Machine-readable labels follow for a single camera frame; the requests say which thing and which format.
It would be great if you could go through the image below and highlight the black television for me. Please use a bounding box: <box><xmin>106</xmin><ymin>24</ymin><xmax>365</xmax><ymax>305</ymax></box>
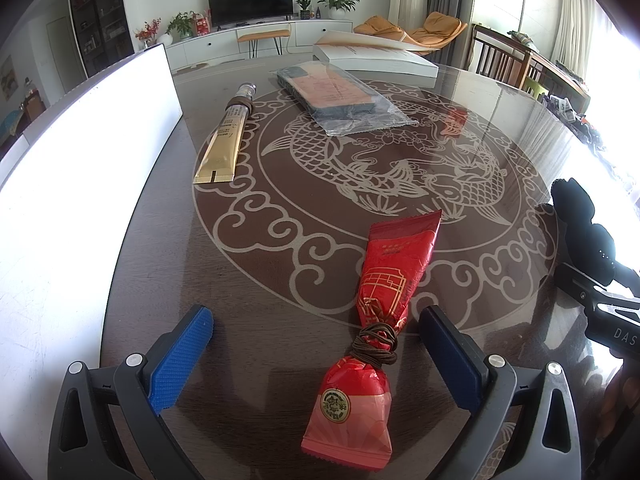
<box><xmin>207</xmin><ymin>0</ymin><xmax>295</xmax><ymax>29</ymax></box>

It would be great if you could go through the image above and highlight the dark display cabinet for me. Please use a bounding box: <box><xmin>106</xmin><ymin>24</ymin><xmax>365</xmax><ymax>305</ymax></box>
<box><xmin>67</xmin><ymin>0</ymin><xmax>136</xmax><ymax>79</ymax></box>

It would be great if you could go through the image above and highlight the pile of assorted clutter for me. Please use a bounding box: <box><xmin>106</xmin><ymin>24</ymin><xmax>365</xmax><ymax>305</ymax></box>
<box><xmin>542</xmin><ymin>92</ymin><xmax>617</xmax><ymax>157</ymax></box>

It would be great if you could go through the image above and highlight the black garment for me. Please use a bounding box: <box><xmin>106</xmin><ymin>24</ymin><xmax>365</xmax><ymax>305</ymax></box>
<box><xmin>532</xmin><ymin>177</ymin><xmax>640</xmax><ymax>289</ymax></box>

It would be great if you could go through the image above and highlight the gold cosmetic tube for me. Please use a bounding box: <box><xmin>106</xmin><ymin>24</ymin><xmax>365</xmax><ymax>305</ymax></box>
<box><xmin>193</xmin><ymin>82</ymin><xmax>259</xmax><ymax>185</ymax></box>

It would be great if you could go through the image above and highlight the wooden side table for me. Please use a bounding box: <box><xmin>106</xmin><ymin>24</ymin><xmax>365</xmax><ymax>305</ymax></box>
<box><xmin>0</xmin><ymin>87</ymin><xmax>49</xmax><ymax>162</ymax></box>

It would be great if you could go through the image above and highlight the red foil snack packet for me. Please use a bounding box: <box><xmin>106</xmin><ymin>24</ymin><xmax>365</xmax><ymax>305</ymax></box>
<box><xmin>301</xmin><ymin>209</ymin><xmax>444</xmax><ymax>472</ymax></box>

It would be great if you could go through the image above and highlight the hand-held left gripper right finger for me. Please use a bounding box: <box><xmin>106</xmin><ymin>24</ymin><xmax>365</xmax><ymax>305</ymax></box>
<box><xmin>419</xmin><ymin>305</ymin><xmax>583</xmax><ymax>480</ymax></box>

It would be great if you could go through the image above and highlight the white vase with red flowers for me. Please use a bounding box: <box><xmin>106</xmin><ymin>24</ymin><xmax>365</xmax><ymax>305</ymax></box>
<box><xmin>135</xmin><ymin>19</ymin><xmax>174</xmax><ymax>49</ymax></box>

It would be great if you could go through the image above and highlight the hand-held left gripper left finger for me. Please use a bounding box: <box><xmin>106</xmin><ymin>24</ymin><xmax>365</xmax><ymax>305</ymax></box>
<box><xmin>47</xmin><ymin>304</ymin><xmax>216</xmax><ymax>480</ymax></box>

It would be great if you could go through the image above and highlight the orange lounge chair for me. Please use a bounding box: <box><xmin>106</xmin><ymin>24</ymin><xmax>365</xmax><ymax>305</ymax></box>
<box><xmin>353</xmin><ymin>11</ymin><xmax>469</xmax><ymax>57</ymax></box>

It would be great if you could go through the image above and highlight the wooden bench with metal legs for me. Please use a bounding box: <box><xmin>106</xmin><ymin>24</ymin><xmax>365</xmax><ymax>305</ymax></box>
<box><xmin>236</xmin><ymin>27</ymin><xmax>292</xmax><ymax>59</ymax></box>

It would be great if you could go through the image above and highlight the white television cabinet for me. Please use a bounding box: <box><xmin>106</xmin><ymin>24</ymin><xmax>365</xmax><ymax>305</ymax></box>
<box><xmin>135</xmin><ymin>19</ymin><xmax>355</xmax><ymax>74</ymax></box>

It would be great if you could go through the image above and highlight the clear plastic wrapped pack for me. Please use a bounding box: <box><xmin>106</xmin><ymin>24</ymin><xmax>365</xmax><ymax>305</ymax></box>
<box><xmin>276</xmin><ymin>60</ymin><xmax>421</xmax><ymax>137</ymax></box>

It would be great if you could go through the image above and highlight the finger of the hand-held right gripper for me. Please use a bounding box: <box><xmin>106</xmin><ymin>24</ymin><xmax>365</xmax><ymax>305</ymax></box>
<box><xmin>554</xmin><ymin>260</ymin><xmax>640</xmax><ymax>312</ymax></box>
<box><xmin>614</xmin><ymin>260</ymin><xmax>640</xmax><ymax>289</ymax></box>

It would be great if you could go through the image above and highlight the person's right hand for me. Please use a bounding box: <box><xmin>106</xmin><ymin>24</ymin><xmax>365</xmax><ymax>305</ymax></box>
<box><xmin>597</xmin><ymin>371</ymin><xmax>640</xmax><ymax>461</ymax></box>

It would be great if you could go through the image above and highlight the bushy green potted plant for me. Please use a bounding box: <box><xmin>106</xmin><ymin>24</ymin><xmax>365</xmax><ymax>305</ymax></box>
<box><xmin>166</xmin><ymin>11</ymin><xmax>199</xmax><ymax>41</ymax></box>

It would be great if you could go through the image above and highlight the white door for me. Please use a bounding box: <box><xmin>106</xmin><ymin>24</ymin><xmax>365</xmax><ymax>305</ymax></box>
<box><xmin>45</xmin><ymin>15</ymin><xmax>74</xmax><ymax>94</ymax></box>

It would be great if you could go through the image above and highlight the white window curtain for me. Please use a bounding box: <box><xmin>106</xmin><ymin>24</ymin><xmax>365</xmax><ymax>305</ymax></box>
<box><xmin>550</xmin><ymin>0</ymin><xmax>602</xmax><ymax>76</ymax></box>

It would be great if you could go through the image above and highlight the dark wooden chair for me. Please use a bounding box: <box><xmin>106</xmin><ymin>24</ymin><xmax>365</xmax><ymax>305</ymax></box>
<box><xmin>470</xmin><ymin>24</ymin><xmax>531</xmax><ymax>91</ymax></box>

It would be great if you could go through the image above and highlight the flat white box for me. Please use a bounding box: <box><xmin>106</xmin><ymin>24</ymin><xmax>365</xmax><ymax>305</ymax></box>
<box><xmin>312</xmin><ymin>30</ymin><xmax>440</xmax><ymax>79</ymax></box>

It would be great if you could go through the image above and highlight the framed wall picture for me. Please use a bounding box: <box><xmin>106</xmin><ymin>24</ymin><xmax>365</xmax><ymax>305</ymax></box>
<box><xmin>0</xmin><ymin>55</ymin><xmax>16</xmax><ymax>101</ymax></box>

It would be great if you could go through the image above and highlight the large green potted plant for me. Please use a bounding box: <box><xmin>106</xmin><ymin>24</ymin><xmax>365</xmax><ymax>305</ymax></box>
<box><xmin>316</xmin><ymin>0</ymin><xmax>360</xmax><ymax>21</ymax></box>

